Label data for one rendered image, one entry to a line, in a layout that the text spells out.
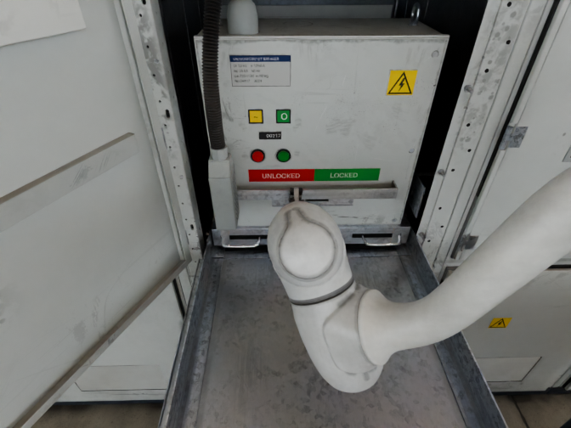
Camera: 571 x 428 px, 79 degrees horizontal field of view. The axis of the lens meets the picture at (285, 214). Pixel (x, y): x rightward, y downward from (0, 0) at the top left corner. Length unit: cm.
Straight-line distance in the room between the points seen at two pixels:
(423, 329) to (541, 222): 18
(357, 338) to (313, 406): 29
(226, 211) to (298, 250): 39
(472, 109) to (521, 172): 21
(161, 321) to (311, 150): 72
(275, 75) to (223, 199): 28
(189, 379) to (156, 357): 62
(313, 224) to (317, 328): 15
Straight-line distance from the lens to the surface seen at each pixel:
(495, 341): 148
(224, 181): 74
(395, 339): 49
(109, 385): 165
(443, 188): 92
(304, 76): 76
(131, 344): 135
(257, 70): 76
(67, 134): 69
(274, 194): 84
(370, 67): 78
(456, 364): 85
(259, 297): 88
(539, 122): 91
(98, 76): 72
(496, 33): 80
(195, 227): 92
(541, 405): 199
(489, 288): 43
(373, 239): 100
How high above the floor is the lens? 153
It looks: 38 degrees down
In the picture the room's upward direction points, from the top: straight up
